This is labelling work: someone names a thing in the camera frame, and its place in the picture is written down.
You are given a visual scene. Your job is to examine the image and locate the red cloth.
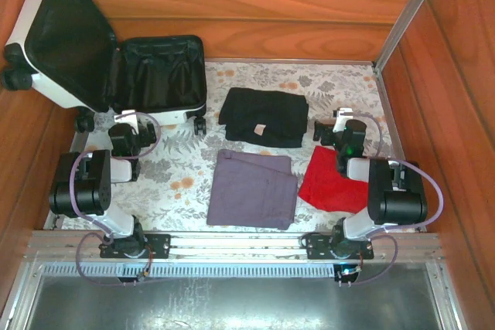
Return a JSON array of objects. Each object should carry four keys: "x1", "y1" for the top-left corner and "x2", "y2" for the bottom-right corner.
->
[{"x1": 296, "y1": 145, "x2": 370, "y2": 215}]

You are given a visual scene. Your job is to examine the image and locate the black garment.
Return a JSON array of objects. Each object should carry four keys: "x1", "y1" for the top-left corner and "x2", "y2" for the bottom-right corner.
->
[{"x1": 217, "y1": 87, "x2": 310, "y2": 149}]

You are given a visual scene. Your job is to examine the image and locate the purple trousers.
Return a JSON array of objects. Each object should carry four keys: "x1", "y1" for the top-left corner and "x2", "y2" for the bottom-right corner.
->
[{"x1": 206, "y1": 148, "x2": 299, "y2": 231}]

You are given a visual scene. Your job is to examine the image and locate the white hard-shell suitcase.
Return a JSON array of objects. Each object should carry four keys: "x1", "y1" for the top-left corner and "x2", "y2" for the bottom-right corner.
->
[{"x1": 0, "y1": 0, "x2": 209, "y2": 137}]

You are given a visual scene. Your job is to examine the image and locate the floral table mat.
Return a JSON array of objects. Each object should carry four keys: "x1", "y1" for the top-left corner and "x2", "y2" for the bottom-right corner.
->
[{"x1": 61, "y1": 60, "x2": 421, "y2": 233}]

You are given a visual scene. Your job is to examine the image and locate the small green-lit circuit board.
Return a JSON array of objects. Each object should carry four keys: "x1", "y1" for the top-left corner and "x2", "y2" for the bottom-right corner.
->
[{"x1": 333, "y1": 263, "x2": 365, "y2": 289}]

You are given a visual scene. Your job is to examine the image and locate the shiny metal sheet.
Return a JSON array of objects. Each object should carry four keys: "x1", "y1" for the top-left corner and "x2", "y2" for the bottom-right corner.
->
[{"x1": 21, "y1": 274, "x2": 461, "y2": 330}]

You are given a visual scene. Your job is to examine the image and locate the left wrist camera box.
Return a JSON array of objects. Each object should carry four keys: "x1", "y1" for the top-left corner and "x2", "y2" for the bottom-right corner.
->
[{"x1": 114, "y1": 111, "x2": 141, "y2": 132}]

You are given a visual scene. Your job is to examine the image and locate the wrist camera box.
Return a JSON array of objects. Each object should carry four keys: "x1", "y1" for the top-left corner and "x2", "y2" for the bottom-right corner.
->
[
  {"x1": 114, "y1": 111, "x2": 141, "y2": 132},
  {"x1": 333, "y1": 107, "x2": 354, "y2": 132}
]

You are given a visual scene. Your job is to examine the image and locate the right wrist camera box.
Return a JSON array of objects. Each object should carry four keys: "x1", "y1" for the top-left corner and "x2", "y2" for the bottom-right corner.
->
[{"x1": 333, "y1": 107, "x2": 354, "y2": 132}]

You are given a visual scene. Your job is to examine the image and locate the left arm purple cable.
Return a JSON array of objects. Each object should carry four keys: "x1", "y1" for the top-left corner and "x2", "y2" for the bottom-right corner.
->
[{"x1": 68, "y1": 111, "x2": 162, "y2": 288}]

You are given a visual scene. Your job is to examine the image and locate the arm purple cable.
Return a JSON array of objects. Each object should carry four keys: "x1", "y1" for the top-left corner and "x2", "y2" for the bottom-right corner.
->
[
  {"x1": 68, "y1": 111, "x2": 162, "y2": 288},
  {"x1": 340, "y1": 111, "x2": 446, "y2": 288}
]

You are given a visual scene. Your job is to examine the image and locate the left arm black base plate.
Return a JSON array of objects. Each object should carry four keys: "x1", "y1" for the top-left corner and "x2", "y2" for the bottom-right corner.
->
[{"x1": 99, "y1": 232, "x2": 172, "y2": 260}]

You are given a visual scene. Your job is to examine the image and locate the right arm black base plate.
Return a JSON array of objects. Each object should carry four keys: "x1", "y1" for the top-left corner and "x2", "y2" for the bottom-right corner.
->
[{"x1": 306, "y1": 233, "x2": 375, "y2": 261}]

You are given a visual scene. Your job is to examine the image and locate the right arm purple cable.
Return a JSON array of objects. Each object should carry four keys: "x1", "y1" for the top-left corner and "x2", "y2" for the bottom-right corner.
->
[{"x1": 340, "y1": 111, "x2": 446, "y2": 288}]

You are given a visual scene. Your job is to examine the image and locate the small wire connector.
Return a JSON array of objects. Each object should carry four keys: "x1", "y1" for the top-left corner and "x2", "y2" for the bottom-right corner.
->
[{"x1": 133, "y1": 258, "x2": 155, "y2": 283}]

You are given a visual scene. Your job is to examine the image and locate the aluminium mounting rail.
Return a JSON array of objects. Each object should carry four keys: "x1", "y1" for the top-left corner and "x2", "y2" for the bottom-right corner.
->
[{"x1": 23, "y1": 229, "x2": 442, "y2": 266}]

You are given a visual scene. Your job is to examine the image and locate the aluminium corner post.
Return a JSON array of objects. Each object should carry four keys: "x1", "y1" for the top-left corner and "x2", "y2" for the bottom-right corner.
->
[{"x1": 374, "y1": 0, "x2": 452, "y2": 73}]

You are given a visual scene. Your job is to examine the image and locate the slotted grey cable duct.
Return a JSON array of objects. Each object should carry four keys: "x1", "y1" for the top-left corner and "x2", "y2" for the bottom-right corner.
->
[{"x1": 38, "y1": 261, "x2": 431, "y2": 280}]

